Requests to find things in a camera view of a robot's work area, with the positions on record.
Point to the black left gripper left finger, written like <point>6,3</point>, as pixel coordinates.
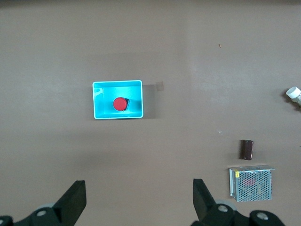
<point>68,203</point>

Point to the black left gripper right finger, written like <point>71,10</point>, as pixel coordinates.
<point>207,207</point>

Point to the red mushroom push button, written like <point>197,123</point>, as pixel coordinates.
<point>121,104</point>

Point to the perforated metal power supply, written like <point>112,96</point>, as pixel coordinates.
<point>251,184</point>

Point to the dark brown cylindrical capacitor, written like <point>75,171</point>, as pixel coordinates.
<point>246,149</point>

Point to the turquoise plastic bin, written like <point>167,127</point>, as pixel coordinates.
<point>118,99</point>

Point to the white plastic pipe fitting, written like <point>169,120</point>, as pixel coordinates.
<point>294,94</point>

